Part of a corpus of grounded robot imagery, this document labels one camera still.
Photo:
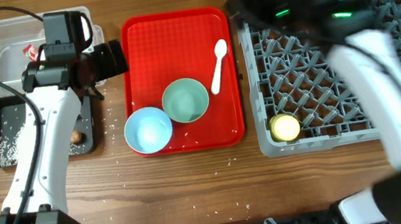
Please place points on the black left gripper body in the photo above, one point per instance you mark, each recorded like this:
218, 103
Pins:
103, 67

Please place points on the light blue bowl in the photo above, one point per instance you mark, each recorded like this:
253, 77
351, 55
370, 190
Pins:
148, 130

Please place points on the brown carrot stick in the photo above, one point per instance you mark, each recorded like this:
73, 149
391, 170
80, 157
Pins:
76, 137

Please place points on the green bowl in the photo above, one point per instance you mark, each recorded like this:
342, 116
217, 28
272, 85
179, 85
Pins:
185, 100

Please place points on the white plastic spoon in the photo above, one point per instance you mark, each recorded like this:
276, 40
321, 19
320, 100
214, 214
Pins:
220, 50

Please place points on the white rice pile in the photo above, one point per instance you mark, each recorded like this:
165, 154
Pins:
9, 149

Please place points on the yellow cup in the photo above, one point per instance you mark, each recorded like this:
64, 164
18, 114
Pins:
284, 128

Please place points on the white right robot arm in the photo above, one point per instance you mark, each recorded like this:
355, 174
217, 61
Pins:
364, 56

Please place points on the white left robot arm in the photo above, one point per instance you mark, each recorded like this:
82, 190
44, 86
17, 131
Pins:
66, 70

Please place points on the clear plastic waste bin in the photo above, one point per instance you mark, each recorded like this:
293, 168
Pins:
15, 35

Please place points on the black waste tray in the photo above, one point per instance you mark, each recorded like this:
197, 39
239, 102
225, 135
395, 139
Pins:
12, 118

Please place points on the grey dishwasher rack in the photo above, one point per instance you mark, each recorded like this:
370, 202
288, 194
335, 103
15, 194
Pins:
290, 76

